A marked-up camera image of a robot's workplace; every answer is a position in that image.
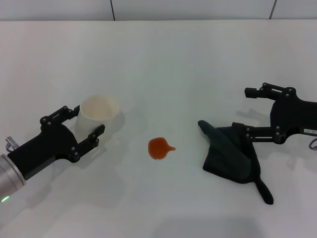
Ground dark blue rag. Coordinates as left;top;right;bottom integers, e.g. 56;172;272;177
197;119;274;205

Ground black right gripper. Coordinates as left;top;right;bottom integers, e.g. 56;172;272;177
231;82;317;145

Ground translucent white plastic cup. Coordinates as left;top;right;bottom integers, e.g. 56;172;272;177
75;94;124;142

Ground brown water stain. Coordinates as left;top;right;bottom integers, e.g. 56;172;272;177
148;137;177;161

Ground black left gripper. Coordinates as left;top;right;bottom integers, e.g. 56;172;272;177
7;106;106;181

